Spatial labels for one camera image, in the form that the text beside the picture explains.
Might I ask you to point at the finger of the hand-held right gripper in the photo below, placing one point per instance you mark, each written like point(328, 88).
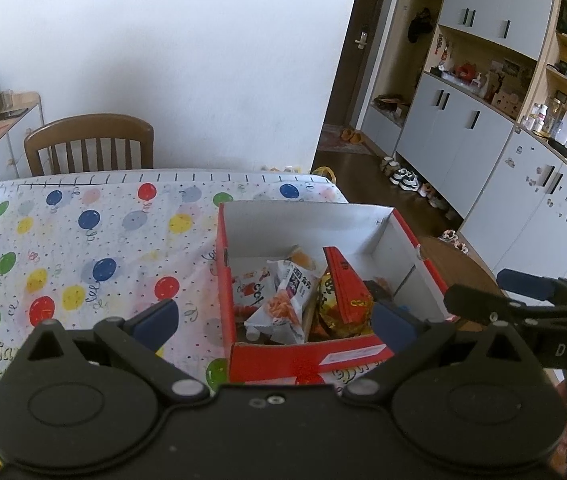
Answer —
point(483, 306)
point(528, 284)

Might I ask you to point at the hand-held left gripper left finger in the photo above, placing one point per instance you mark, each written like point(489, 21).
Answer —
point(158, 317)

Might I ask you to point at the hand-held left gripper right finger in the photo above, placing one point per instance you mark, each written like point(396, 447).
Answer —
point(392, 326)

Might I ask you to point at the red long snack packet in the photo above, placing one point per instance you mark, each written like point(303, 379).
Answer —
point(348, 285)

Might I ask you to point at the yellow snack packet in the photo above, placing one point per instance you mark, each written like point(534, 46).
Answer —
point(331, 305)

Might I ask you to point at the red white drink pouch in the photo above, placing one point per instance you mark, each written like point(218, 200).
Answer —
point(253, 290)

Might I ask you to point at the white snack packet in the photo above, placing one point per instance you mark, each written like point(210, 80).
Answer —
point(283, 305)

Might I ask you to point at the red cardboard box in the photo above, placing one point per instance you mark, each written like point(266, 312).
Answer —
point(283, 357)

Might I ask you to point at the pair of beige shoes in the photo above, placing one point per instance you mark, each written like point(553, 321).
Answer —
point(454, 240)

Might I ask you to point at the balloon print tablecloth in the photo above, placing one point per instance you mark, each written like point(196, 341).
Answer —
point(113, 220)

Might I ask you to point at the pair of white sneakers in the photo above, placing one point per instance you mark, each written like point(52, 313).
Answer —
point(405, 180)

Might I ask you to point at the group of small bottles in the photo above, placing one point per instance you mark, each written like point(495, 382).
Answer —
point(556, 125)

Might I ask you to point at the yellow bag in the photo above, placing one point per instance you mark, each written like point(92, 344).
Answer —
point(324, 172)

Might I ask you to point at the wooden toy house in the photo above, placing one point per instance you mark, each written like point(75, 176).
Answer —
point(507, 104)

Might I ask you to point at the patterned door mat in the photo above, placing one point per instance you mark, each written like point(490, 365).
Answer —
point(338, 146)

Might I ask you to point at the pair of orange slippers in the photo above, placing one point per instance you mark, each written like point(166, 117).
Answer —
point(352, 135)

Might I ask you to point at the wooden slat-back chair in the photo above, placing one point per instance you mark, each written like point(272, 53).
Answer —
point(88, 132)

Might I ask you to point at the red ornament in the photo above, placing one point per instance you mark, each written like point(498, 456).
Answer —
point(467, 70)

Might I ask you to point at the brown door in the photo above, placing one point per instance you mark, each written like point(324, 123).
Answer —
point(363, 60)

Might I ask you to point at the black hanging bag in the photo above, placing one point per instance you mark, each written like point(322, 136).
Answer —
point(421, 25)

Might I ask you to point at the white wall cabinet unit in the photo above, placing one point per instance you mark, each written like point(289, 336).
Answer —
point(488, 125)

